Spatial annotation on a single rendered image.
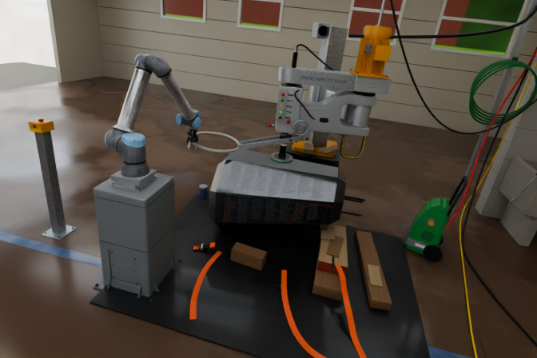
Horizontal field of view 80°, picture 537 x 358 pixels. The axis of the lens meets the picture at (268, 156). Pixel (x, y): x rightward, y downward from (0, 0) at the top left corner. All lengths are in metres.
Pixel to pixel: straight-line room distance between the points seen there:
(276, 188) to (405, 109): 6.69
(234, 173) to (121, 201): 1.04
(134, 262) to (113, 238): 0.23
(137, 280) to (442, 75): 8.14
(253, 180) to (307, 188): 0.48
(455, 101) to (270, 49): 4.91
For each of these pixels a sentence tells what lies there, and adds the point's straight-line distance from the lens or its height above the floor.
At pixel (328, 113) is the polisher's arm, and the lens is 2.92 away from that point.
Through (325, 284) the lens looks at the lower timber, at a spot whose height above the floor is 0.11.
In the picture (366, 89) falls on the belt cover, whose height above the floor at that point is 1.57.
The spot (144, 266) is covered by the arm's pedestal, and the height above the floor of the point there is 0.29.
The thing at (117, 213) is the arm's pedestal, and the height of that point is 0.69.
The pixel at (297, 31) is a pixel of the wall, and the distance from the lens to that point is 8.91.
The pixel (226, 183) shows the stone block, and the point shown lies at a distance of 2.91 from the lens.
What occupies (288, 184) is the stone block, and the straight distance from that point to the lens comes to 2.86.
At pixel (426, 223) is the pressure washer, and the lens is 3.55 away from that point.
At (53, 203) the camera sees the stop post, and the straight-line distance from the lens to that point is 3.43.
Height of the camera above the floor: 1.98
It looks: 22 degrees down
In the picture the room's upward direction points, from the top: 7 degrees clockwise
